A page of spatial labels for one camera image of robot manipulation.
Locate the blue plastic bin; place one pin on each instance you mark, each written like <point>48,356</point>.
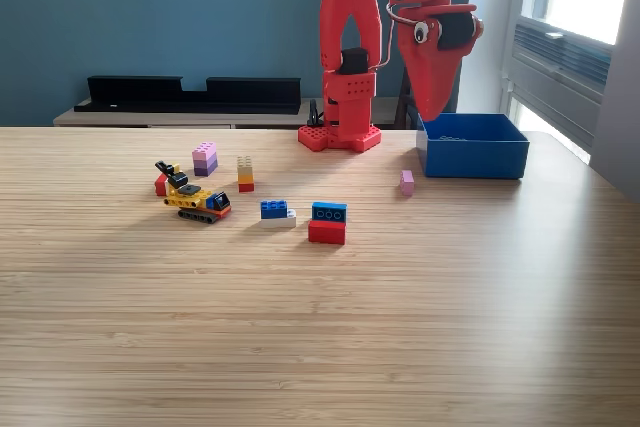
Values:
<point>475,157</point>

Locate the pink purple brick stack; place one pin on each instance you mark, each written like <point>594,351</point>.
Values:
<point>205,162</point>

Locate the yellow toy digger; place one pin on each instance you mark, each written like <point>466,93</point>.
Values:
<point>192,199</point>

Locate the blue red brick stack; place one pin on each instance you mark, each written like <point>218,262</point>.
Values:
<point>326,232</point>

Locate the tan orange red brick stack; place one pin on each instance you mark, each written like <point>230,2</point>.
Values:
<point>245,177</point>

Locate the black shelf riser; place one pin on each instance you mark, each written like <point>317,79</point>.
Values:
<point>150,92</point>

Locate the blue white brick stack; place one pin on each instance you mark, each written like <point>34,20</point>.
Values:
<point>274,212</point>

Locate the grey window air conditioner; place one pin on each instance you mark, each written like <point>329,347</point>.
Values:
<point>560,77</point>

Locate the dark wooden chair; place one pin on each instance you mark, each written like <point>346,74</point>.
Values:
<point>399,114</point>

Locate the small red brick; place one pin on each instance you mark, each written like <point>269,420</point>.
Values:
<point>160,186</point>

